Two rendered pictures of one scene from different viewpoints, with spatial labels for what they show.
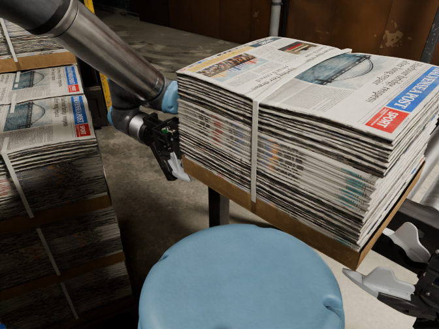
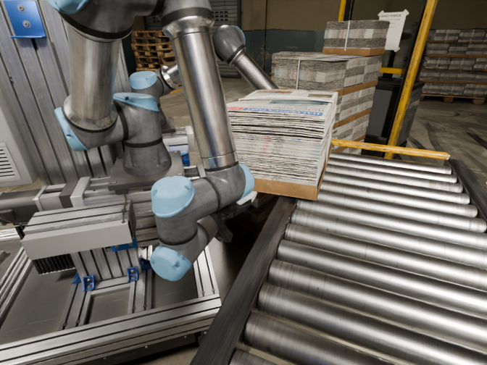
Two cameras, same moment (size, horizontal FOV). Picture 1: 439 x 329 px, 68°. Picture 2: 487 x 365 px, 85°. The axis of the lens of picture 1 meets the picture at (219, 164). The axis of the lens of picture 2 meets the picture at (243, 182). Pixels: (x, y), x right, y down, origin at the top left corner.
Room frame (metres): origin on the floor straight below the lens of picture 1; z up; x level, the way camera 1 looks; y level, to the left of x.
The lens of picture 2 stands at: (0.11, -0.88, 1.20)
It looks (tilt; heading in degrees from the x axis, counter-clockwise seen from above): 29 degrees down; 68
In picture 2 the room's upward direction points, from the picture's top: straight up
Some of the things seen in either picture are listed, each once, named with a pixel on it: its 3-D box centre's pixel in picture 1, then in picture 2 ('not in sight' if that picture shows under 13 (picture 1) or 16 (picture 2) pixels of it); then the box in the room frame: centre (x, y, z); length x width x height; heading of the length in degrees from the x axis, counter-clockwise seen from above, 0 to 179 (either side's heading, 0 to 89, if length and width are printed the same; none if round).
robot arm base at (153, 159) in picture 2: not in sight; (146, 151); (0.12, -0.01, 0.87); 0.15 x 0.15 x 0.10
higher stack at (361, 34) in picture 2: not in sight; (343, 107); (1.78, 0.99, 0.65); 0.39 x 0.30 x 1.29; 114
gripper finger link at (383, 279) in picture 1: (379, 277); not in sight; (0.29, -0.23, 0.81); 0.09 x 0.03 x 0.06; 73
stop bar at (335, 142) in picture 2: not in sight; (383, 148); (0.98, -0.16, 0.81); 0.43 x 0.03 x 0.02; 137
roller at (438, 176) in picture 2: not in sight; (379, 171); (0.87, -0.26, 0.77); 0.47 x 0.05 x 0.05; 137
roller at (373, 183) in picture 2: not in sight; (380, 187); (0.79, -0.36, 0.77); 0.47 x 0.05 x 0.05; 137
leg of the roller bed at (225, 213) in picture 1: (219, 241); not in sight; (0.78, 0.00, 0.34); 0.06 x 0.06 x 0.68; 47
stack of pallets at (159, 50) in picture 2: not in sight; (161, 57); (1.01, 7.55, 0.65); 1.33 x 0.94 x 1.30; 51
